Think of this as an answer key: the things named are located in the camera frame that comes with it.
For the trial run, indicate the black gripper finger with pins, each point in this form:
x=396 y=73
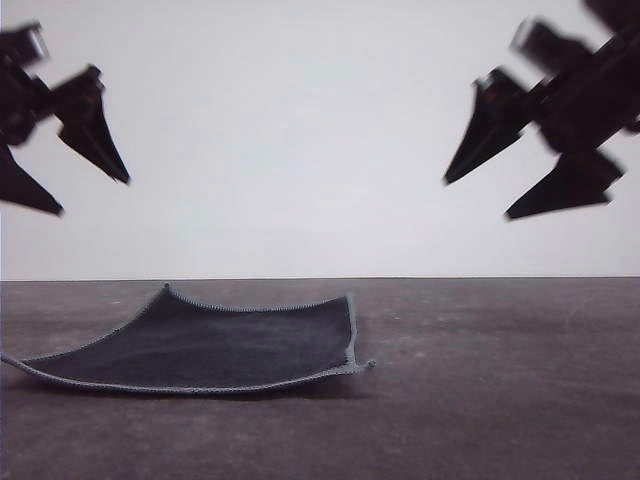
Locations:
x=22 y=187
x=570 y=187
x=90 y=125
x=492 y=125

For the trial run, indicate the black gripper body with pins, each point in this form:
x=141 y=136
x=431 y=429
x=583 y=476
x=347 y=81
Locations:
x=585 y=100
x=20 y=107

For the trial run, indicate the purple towel with grey hem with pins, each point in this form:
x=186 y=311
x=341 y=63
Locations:
x=200 y=350

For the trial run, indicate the grey table cloth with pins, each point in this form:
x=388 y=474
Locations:
x=475 y=390

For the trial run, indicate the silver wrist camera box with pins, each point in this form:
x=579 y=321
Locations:
x=36 y=40
x=545 y=42

